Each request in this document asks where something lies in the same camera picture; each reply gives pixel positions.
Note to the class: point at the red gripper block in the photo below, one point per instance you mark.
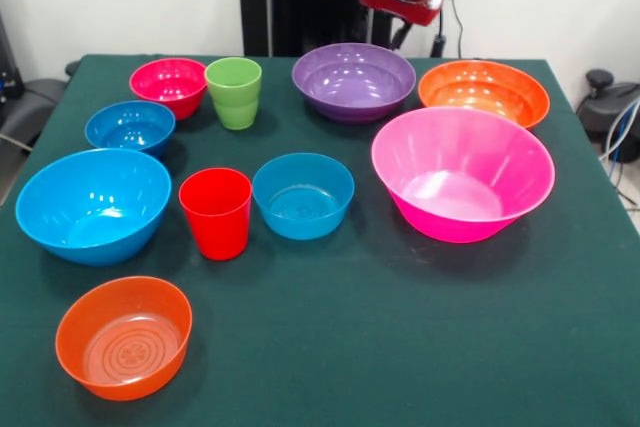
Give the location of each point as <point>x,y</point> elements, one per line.
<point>400,6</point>

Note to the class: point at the large pink bowl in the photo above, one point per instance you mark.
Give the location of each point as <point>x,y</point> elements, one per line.
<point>460,172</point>

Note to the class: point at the large orange bowl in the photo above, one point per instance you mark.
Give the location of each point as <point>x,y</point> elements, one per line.
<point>480,92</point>

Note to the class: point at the large blue bowl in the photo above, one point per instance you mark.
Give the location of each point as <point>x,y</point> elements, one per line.
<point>95,202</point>

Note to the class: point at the small pink-red bowl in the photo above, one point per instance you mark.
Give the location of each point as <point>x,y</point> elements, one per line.
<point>167,87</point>

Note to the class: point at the small orange ridged bowl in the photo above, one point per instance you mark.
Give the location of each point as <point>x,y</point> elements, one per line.
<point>75,342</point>

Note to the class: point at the black equipment rack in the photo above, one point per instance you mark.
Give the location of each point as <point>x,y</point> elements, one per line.
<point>7,72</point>

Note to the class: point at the small dark blue bowl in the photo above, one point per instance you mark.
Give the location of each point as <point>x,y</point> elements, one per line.
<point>130,129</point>

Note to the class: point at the dark green tablecloth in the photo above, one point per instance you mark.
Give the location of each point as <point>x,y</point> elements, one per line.
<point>370,337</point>

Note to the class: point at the purple bowl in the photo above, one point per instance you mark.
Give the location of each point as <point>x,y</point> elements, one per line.
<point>355,87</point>

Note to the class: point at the green cup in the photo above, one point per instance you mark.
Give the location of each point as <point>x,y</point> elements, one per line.
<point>234,97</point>

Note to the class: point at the red cup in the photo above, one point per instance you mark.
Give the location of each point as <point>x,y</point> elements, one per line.
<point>215,217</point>

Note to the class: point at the black floor stand base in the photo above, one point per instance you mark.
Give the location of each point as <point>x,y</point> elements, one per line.
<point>35,102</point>
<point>600,102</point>

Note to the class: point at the black round knob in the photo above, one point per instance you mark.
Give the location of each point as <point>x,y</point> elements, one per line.
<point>72,68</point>

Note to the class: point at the small light blue ridged bowl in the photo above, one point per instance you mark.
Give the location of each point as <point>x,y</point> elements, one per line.
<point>300,197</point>

